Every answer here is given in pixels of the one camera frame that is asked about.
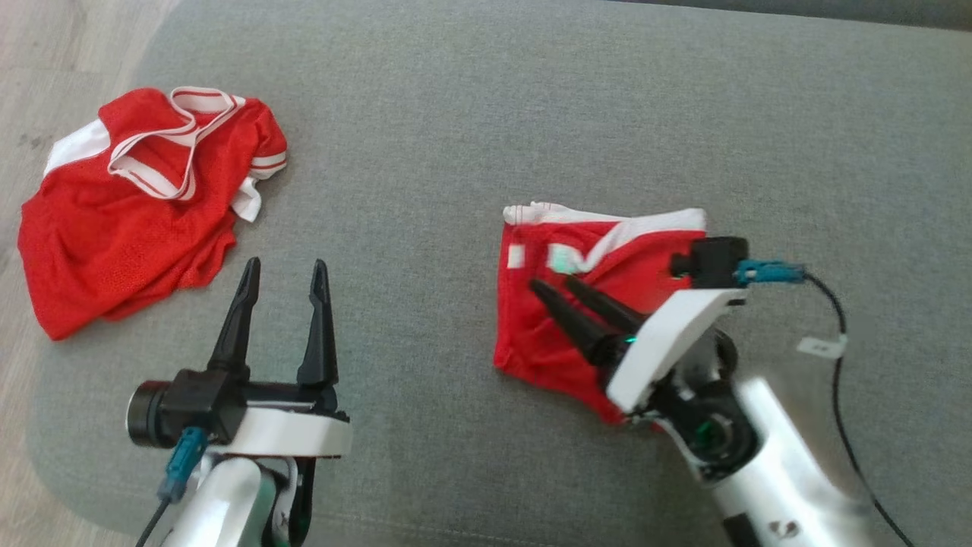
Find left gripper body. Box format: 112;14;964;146
209;382;353;460

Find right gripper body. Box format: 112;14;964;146
606;286;750;416

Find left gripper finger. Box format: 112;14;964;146
207;257;262;379
296;258;340;390

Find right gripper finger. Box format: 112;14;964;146
529;279;627;367
563;273;648;335

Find red shorts white stripe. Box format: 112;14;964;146
492;201;708;426

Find red mesh jersey white trim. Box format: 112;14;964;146
17;86;289;341

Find grey fabric sofa seat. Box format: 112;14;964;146
27;0;972;547

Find left camera cable blue plug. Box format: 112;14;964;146
135;425;209;547

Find white cable tag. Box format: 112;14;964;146
796;335;848;360

